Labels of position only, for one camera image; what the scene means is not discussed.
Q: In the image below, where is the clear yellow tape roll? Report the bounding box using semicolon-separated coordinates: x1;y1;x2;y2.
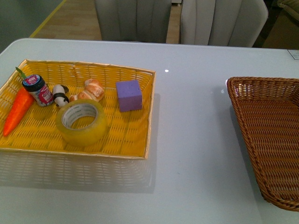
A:
56;99;108;147

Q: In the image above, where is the brown wicker basket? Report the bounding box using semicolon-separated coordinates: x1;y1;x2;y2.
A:
227;77;299;212

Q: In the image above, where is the yellow woven basket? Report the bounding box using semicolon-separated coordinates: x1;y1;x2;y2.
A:
0;60;156;187

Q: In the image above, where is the purple foam cube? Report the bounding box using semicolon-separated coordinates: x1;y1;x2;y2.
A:
116;80;142;112

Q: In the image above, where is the toy croissant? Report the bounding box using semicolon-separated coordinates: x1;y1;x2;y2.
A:
69;78;105;102

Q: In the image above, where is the toy panda figure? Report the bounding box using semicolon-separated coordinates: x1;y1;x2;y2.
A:
53;84;70;108

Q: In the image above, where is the grey chair left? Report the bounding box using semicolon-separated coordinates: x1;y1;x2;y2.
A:
94;0;171;43

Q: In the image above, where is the grey chair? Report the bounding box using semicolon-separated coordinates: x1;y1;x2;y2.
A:
180;0;268;48
94;0;171;43

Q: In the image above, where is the small black lidded jar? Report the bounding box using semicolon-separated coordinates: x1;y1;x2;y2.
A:
22;74;54;107

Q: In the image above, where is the grey chair right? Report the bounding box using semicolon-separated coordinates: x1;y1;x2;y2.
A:
180;0;268;48

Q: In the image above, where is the orange toy carrot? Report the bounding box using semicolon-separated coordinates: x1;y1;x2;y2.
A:
3;66;35;137

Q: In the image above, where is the white label sticker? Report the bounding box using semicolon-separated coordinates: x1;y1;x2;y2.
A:
287;49;299;60

